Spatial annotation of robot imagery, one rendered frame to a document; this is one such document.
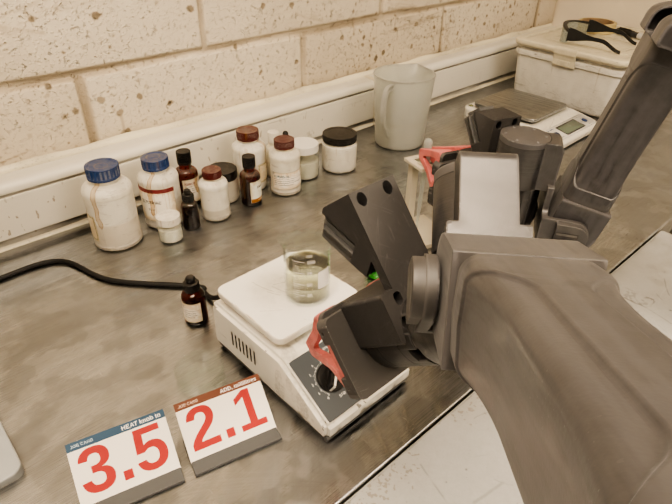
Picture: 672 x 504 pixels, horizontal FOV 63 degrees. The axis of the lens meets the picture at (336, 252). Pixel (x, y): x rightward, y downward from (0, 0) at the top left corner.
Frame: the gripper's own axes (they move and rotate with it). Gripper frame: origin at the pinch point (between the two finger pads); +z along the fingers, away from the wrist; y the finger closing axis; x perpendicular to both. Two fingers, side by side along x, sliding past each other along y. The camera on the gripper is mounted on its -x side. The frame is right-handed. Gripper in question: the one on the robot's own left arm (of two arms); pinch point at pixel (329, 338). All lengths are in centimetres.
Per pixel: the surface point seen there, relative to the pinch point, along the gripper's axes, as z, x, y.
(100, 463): 14.9, 1.8, 19.2
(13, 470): 20.3, -0.9, 25.4
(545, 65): 34, -22, -110
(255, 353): 13.3, 0.0, 1.5
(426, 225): 22.8, -2.4, -38.7
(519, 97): 36, -18, -96
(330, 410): 6.3, 7.7, -0.2
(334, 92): 46, -34, -53
